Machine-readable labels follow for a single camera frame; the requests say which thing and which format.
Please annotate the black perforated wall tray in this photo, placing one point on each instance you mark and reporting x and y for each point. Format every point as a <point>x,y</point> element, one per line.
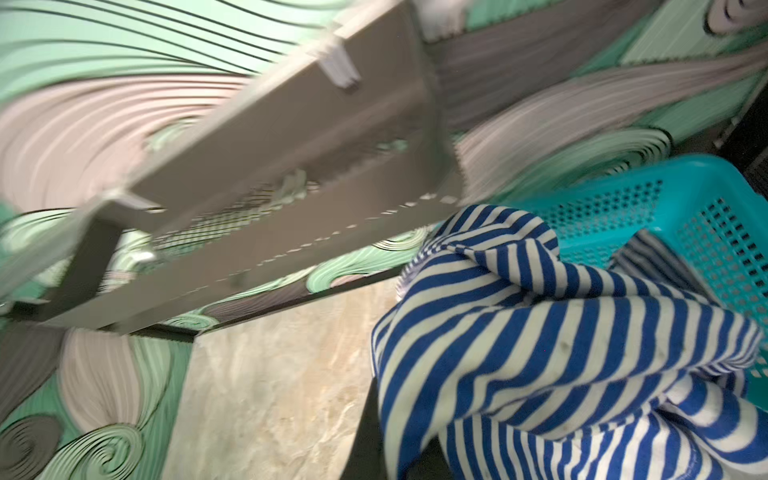
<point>345,144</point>

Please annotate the navy white striped tank top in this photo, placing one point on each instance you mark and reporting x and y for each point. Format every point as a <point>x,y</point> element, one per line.
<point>524,366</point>

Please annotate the teal plastic basket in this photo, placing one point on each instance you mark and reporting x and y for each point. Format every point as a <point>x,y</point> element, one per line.
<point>700,206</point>

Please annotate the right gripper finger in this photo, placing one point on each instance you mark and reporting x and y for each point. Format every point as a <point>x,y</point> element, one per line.
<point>366,457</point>

